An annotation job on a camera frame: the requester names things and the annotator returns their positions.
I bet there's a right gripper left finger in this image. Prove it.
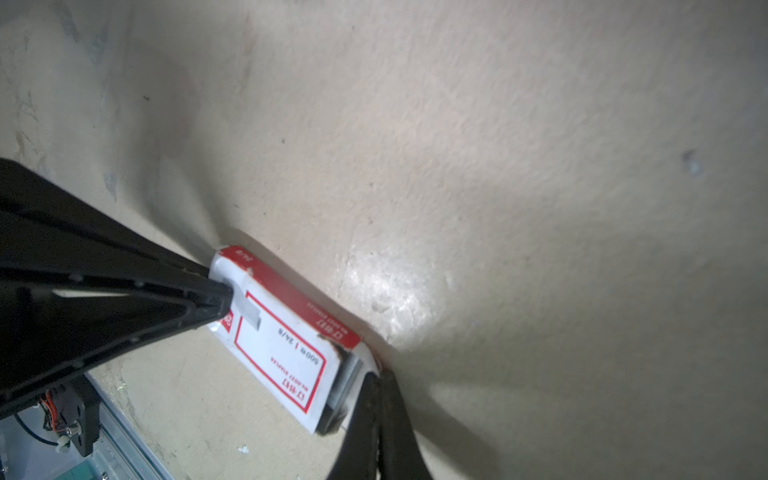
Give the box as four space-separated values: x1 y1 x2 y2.
327 373 381 480

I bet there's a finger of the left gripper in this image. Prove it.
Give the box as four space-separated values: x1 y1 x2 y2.
1 159 233 416

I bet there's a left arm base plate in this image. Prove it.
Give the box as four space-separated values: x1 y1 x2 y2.
40 376 101 457

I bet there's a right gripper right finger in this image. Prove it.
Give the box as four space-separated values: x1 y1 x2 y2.
378 369 433 480

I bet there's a red white staple box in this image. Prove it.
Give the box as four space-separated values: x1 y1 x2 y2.
208 245 380 435

